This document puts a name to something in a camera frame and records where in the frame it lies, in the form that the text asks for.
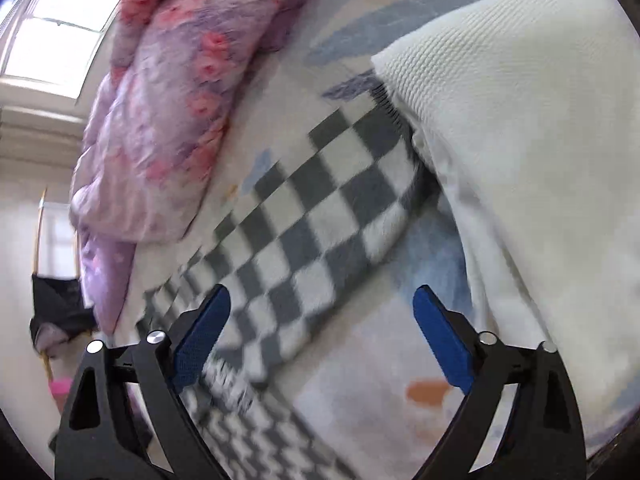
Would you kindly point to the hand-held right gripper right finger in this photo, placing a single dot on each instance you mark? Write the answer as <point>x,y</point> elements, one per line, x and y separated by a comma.
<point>442,335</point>

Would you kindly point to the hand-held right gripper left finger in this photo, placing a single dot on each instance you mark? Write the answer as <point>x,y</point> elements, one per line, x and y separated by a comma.
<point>202,335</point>

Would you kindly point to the grey white checkered fleece garment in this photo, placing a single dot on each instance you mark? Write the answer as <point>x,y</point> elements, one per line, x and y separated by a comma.
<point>310,240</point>

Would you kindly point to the white printed blanket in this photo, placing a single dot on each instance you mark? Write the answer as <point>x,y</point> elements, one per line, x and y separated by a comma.
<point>380,410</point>

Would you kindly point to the dark cloth pile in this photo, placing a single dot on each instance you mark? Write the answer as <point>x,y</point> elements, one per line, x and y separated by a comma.
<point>57,305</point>

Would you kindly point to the pink object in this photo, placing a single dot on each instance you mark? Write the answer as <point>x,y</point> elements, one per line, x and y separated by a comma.
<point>59,388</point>

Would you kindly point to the cream knit sweater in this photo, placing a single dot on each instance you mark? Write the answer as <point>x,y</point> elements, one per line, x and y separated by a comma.
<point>525,135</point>

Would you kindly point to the pink purple floral quilt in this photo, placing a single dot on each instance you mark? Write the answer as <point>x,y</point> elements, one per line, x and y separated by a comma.
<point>165,110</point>

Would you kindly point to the bright window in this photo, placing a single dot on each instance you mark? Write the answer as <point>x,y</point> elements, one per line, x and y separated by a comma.
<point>55,45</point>

